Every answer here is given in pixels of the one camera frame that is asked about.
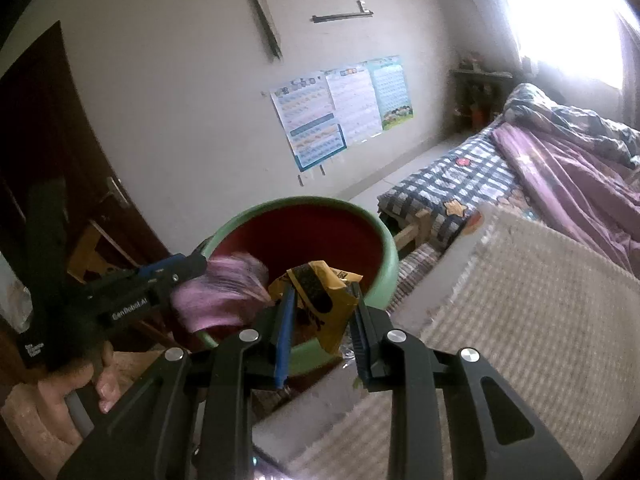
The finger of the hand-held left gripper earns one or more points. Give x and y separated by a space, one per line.
172 266

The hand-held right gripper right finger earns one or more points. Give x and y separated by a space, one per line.
361 355

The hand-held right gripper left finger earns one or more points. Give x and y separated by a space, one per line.
284 345

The pink wrapper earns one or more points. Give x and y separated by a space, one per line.
220 292

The yellow and black wrapper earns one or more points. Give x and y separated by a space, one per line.
330 310

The green basin with red inside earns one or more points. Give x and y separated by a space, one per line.
320 230

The person's left forearm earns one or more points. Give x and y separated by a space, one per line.
25 430

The person's left hand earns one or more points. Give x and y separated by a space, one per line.
70 385

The striped woven rug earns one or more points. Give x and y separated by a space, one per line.
417 270

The dark wooden door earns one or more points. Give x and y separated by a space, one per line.
45 125

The beige woven mat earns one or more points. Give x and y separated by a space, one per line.
525 320

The checkered bed sheet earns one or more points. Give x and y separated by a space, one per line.
450 180

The purple blanket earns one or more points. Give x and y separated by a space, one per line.
575 195

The cluttered wooden side table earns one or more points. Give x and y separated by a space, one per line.
480 95

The blue plaid duvet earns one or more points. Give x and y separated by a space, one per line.
575 120

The bright window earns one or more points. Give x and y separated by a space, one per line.
565 15

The wooden bed frame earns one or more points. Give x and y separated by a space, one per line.
412 232

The blue and white wall poster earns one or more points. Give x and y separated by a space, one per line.
310 125

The white chart wall poster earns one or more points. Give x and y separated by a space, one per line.
355 102

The dark hanging wall strip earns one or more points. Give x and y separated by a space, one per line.
262 20

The green cartoon wall poster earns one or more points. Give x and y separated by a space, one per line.
392 90

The metal wall rail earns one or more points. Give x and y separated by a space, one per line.
342 15

